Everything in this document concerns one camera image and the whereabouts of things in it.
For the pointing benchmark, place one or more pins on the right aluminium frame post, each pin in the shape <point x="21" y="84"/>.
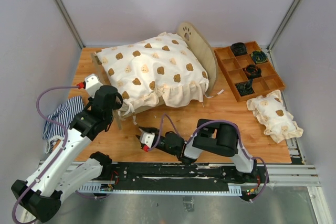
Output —
<point x="285" y="21"/>

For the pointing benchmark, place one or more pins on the striped blue white cloth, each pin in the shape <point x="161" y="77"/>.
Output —
<point x="64" y="114"/>

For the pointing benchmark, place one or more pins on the black orange rolled sock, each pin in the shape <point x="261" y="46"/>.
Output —
<point x="252" y="71"/>

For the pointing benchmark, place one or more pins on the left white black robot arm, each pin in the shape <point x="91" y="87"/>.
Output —
<point x="43" y="192"/>

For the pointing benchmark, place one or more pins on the bear print bed cushion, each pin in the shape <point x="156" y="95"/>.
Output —
<point x="155" y="69"/>

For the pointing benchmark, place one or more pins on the left aluminium frame post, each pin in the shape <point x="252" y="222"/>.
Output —
<point x="62" y="9"/>

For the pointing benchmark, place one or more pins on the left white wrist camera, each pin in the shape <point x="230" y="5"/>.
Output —
<point x="92" y="85"/>

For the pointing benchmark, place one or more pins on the dark green rolled sock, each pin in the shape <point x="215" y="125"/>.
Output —
<point x="245" y="88"/>

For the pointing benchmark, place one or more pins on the aluminium frame post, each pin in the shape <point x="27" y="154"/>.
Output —
<point x="62" y="9"/>
<point x="285" y="21"/>

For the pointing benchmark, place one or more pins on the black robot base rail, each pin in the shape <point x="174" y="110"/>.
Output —
<point x="126" y="172"/>

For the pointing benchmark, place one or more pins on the wooden pet bed frame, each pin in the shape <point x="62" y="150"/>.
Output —
<point x="199" y="53"/>

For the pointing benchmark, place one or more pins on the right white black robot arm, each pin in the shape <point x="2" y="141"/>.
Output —
<point x="219" y="137"/>

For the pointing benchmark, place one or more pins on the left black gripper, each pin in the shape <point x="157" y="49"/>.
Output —
<point x="117" y="103"/>

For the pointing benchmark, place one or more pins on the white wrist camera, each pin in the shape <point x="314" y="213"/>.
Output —
<point x="146" y="140"/>
<point x="92" y="85"/>

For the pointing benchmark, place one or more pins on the green black rolled sock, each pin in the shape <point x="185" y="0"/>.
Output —
<point x="258" y="57"/>

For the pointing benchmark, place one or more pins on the small bear print pillow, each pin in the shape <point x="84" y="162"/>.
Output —
<point x="270" y="111"/>

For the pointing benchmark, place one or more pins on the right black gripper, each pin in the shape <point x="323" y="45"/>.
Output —
<point x="152" y="130"/>

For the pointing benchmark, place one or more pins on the white slotted cable duct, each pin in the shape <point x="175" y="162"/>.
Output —
<point x="158" y="187"/>

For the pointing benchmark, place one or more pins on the black rolled sock back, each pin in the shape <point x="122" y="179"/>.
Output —
<point x="238" y="49"/>

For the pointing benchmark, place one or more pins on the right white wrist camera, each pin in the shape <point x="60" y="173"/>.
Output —
<point x="146" y="140"/>

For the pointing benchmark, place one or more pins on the orange wooden compartment tray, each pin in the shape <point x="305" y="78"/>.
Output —
<point x="232" y="68"/>

